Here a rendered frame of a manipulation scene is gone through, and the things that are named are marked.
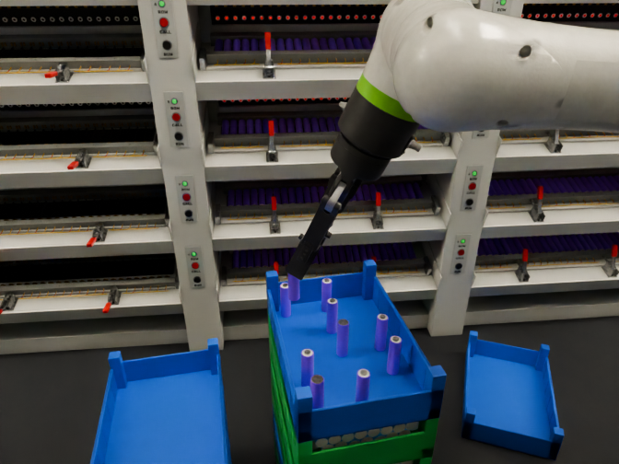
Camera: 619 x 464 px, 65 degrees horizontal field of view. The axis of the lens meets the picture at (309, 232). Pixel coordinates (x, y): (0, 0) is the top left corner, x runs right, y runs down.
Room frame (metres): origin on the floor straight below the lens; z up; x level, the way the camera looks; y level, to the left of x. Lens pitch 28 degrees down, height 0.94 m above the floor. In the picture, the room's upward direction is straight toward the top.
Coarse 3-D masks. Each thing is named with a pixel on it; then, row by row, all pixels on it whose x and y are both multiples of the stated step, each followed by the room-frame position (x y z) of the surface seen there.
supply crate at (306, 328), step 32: (320, 288) 0.74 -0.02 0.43; (352, 288) 0.76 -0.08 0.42; (288, 320) 0.68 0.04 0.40; (320, 320) 0.68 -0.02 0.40; (352, 320) 0.68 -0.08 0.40; (288, 352) 0.60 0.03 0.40; (320, 352) 0.60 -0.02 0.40; (352, 352) 0.60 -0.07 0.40; (384, 352) 0.60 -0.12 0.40; (416, 352) 0.56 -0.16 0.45; (288, 384) 0.50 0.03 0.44; (352, 384) 0.53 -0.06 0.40; (384, 384) 0.53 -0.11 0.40; (416, 384) 0.53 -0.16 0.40; (320, 416) 0.44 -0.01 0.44; (352, 416) 0.45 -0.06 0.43; (384, 416) 0.46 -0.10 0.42; (416, 416) 0.47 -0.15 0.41
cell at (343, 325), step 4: (340, 320) 0.60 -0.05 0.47; (344, 320) 0.60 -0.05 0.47; (340, 324) 0.59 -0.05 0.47; (344, 324) 0.59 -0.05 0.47; (348, 324) 0.59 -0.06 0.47; (340, 328) 0.59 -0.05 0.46; (344, 328) 0.59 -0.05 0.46; (348, 328) 0.59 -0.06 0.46; (340, 332) 0.59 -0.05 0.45; (344, 332) 0.59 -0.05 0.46; (348, 332) 0.60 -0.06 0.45; (340, 336) 0.59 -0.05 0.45; (344, 336) 0.59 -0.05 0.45; (340, 340) 0.59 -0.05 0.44; (344, 340) 0.59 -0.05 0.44; (336, 344) 0.60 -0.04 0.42; (340, 344) 0.59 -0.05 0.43; (344, 344) 0.59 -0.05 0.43; (336, 348) 0.60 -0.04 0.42; (340, 348) 0.59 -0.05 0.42; (344, 348) 0.59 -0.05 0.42; (336, 352) 0.60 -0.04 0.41; (340, 352) 0.59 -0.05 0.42; (344, 352) 0.59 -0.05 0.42; (340, 356) 0.59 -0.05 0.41; (344, 356) 0.59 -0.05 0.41
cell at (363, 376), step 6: (360, 372) 0.49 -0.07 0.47; (366, 372) 0.49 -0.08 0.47; (360, 378) 0.48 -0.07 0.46; (366, 378) 0.48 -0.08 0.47; (360, 384) 0.48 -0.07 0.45; (366, 384) 0.48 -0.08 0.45; (360, 390) 0.48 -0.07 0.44; (366, 390) 0.48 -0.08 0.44; (360, 396) 0.48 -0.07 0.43; (366, 396) 0.48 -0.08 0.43
